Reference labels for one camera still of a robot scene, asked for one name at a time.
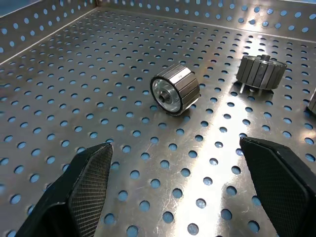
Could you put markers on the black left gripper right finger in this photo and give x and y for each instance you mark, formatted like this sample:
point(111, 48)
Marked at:
point(281, 187)

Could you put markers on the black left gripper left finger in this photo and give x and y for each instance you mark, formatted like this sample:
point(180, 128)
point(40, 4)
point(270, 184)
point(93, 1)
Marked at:
point(84, 187)

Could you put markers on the perforated steel tray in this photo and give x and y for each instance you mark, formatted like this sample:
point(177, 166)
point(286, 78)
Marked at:
point(98, 74)

